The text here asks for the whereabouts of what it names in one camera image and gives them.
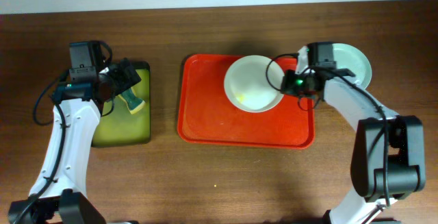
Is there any mint green plate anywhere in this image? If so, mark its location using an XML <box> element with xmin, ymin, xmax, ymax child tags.
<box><xmin>333</xmin><ymin>43</ymin><xmax>372</xmax><ymax>89</ymax></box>

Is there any green yellow sponge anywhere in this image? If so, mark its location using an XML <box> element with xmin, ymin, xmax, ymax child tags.
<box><xmin>118</xmin><ymin>88</ymin><xmax>146</xmax><ymax>114</ymax></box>

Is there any white plate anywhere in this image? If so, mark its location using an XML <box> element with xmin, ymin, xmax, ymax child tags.
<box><xmin>224</xmin><ymin>55</ymin><xmax>285</xmax><ymax>113</ymax></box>

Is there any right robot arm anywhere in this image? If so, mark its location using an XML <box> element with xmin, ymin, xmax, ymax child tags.
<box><xmin>280</xmin><ymin>42</ymin><xmax>426</xmax><ymax>224</ymax></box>

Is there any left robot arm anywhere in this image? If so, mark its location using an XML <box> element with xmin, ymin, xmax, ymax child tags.
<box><xmin>8</xmin><ymin>40</ymin><xmax>141</xmax><ymax>224</ymax></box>

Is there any black tray with yellow liquid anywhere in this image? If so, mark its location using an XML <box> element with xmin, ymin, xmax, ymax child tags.
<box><xmin>92</xmin><ymin>62</ymin><xmax>151</xmax><ymax>147</ymax></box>

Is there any red plastic tray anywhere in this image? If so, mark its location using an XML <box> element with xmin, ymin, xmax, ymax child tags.
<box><xmin>177</xmin><ymin>54</ymin><xmax>315</xmax><ymax>149</ymax></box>

